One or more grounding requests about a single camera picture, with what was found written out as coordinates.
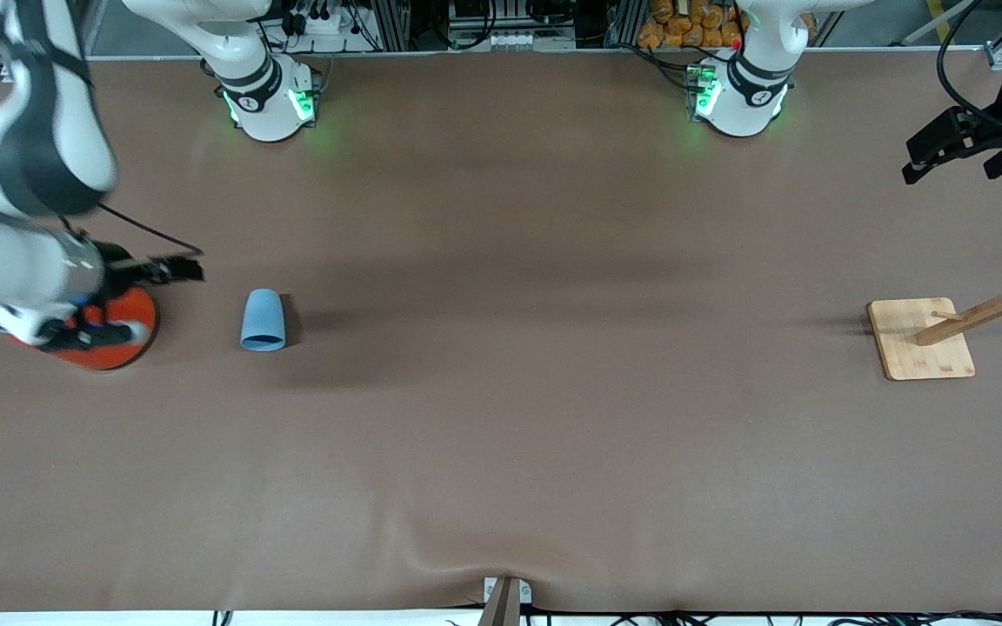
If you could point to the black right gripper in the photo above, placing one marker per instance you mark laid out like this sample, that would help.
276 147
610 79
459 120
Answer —
122 268

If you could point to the light blue plastic cup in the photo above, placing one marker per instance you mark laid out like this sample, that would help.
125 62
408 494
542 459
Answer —
263 322

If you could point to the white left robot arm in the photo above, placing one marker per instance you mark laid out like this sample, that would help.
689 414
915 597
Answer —
753 96

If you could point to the wooden cup rack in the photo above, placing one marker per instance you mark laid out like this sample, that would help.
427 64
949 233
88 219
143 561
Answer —
923 343

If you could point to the orange can with grey lid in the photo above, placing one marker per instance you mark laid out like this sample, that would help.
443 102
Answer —
127 309

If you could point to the orange snack packs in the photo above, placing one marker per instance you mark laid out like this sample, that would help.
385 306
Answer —
688 26

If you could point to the white power strip with plugs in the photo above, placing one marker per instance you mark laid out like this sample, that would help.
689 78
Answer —
323 22

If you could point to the white connector strip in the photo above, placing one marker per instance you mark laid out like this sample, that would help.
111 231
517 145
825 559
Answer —
514 40

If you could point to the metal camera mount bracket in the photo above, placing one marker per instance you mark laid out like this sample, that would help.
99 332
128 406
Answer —
505 604

